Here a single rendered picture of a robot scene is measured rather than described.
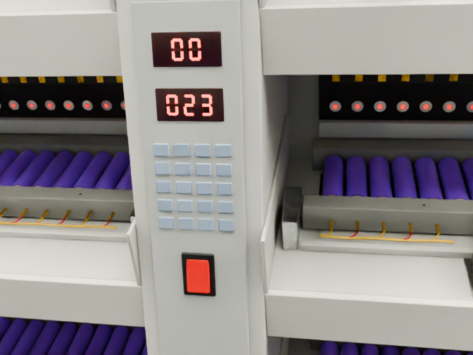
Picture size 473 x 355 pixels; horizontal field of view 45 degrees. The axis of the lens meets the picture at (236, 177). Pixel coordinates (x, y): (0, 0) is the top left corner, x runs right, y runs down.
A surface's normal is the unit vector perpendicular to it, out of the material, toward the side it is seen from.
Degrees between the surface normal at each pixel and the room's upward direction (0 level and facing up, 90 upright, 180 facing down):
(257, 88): 90
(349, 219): 105
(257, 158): 90
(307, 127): 90
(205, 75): 90
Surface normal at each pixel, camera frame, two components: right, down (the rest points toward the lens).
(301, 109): -0.18, 0.31
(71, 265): -0.07, -0.84
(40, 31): -0.16, 0.55
